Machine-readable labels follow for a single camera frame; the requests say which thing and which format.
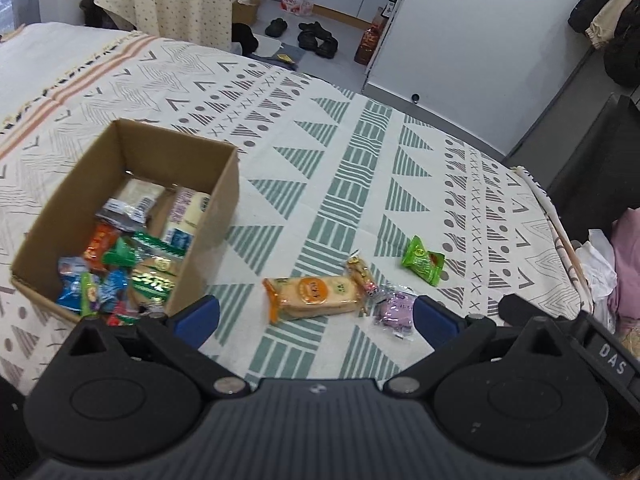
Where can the black jacket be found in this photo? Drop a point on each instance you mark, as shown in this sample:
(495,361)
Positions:
(622,55)

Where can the large green snack packet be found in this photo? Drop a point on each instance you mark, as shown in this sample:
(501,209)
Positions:
(150,287)

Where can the purple bread roll packet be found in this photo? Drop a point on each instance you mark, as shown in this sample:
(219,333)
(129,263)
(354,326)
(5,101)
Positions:
(190,210)

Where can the red labelled bottle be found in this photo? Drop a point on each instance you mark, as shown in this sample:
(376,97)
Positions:
(369,45)

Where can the small yellow card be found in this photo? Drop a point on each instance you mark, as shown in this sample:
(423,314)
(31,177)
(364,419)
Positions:
(285,58)

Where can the small cardboard carton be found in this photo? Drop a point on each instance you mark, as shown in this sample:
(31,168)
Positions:
(245,10)

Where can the purple round pastry packet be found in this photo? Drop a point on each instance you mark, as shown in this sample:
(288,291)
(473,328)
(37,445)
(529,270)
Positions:
(395,310)

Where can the white plastic bag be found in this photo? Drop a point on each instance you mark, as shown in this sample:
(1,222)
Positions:
(597,270)

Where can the small green candy packet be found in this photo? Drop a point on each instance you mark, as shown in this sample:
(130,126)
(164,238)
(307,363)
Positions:
(117,255)

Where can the small green snack packet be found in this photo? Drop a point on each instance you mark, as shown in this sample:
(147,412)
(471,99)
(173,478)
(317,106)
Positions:
(422,262)

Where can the white spray bottle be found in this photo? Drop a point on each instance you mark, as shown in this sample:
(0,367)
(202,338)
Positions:
(391,7)

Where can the green-edged cracker packet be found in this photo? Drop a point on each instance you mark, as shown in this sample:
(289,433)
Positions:
(160,262)

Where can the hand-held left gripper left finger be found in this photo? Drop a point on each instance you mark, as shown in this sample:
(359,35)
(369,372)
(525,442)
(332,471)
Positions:
(200,317)

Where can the small cartoon snack stick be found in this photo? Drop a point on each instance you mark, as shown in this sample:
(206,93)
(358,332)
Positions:
(362,277)

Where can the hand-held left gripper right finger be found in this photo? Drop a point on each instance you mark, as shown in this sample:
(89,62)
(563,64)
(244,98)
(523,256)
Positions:
(435,322)

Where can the small blue candy packet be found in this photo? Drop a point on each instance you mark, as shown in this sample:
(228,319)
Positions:
(114,285)

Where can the beige garment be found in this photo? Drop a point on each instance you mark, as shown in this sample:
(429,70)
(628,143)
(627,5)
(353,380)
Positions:
(606,25)

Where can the cardboard box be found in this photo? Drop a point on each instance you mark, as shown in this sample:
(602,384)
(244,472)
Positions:
(210,240)

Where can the pink cloth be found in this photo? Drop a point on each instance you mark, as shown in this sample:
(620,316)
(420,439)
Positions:
(629,270)

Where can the orange-red snack packet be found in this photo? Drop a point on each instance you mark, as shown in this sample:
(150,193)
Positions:
(100,242)

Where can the white cabinet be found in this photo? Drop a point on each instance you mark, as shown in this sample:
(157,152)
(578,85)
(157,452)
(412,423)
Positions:
(475,35)

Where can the white barcode snack packet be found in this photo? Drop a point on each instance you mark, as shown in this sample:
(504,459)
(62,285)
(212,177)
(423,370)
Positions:
(132,195)

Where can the small red candy packet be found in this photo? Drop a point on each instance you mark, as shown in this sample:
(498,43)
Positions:
(122,319)

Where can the pack of water bottles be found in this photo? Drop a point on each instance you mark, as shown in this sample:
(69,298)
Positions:
(296,2)

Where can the orange biscuit packet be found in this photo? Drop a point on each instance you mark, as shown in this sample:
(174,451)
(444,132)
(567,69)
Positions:
(312,292)

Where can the black shoe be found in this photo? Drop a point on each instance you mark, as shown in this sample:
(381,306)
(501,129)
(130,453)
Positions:
(327,47)
(311,35)
(276,27)

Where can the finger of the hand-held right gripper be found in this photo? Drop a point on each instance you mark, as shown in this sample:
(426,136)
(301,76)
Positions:
(522,307)

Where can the black plastic bin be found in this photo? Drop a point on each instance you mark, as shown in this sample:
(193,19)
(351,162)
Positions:
(600,175)

